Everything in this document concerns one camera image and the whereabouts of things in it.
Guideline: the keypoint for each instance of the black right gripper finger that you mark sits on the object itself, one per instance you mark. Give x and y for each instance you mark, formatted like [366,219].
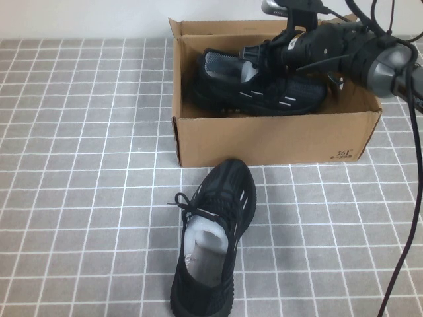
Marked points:
[253,53]

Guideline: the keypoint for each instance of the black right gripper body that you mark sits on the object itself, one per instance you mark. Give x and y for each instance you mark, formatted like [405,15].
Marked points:
[310,46]

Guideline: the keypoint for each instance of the black knit sneaker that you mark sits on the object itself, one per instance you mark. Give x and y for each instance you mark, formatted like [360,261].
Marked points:
[297,92]
[231,185]

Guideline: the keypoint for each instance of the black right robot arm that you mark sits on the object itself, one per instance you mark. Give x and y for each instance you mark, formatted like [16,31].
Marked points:
[386,72]

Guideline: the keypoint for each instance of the white foam shoe stuffing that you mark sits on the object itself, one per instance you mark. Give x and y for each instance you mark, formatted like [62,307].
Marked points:
[193,234]
[249,72]

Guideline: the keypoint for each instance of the brown cardboard shoe box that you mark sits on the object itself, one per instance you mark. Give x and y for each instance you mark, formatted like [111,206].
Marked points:
[264,142]

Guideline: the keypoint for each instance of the grey tiled table cover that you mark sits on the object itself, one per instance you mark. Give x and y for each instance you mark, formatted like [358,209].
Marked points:
[82,165]

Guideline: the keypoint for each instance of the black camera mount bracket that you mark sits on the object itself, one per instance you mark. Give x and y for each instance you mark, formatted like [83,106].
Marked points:
[300,21]

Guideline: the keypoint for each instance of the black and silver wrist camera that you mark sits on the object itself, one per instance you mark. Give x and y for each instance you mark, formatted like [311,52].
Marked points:
[297,5]

